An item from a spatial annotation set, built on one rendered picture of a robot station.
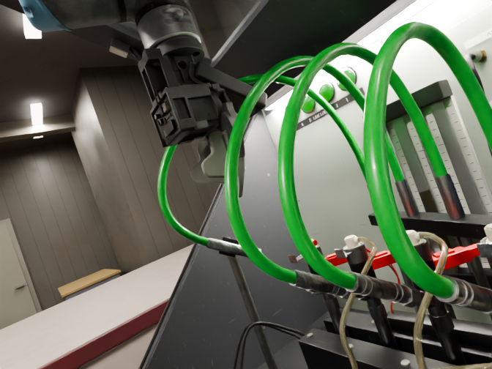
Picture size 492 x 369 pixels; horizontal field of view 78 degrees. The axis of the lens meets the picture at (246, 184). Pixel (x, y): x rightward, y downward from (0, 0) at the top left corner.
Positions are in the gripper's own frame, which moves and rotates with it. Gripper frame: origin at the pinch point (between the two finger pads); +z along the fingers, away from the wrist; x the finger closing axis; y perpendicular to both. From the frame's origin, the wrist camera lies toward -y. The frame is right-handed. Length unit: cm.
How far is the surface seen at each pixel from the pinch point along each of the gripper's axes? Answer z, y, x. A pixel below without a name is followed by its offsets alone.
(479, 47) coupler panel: -7.5, -36.4, 19.9
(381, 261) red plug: 15.4, -10.3, 9.7
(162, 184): -5.1, 4.8, -14.7
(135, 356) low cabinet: 57, 5, -129
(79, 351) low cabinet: 41, 25, -125
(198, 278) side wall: 15.6, -1.4, -31.5
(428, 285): 10.2, 4.7, 23.9
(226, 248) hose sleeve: 8.8, -0.9, -11.9
